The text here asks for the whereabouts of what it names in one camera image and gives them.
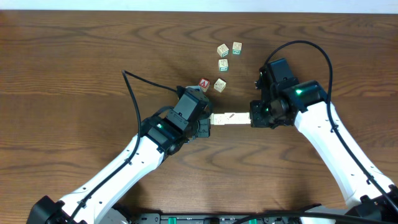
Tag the wooden block yellow W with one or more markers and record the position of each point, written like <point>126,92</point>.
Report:
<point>220,85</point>

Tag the wooden block bee picture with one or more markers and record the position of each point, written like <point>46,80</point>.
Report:
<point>217,119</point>

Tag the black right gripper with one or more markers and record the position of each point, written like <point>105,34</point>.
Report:
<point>256,120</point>

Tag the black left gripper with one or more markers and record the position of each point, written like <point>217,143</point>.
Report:
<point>203,127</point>

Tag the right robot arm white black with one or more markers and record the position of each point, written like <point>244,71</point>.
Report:
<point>367,192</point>

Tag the wooden block green Z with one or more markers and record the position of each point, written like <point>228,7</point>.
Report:
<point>237,48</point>

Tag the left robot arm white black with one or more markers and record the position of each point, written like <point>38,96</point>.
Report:
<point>92,202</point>

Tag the wooden block green L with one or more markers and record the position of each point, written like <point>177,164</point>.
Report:
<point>223,65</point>

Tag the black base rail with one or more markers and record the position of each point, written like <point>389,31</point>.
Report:
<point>158,218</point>

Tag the wooden block blue X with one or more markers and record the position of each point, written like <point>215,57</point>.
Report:
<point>230,118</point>

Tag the wooden block green 4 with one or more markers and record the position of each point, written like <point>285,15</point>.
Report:
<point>222,50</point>

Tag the wooden block red A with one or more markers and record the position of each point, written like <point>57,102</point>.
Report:
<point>204,84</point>

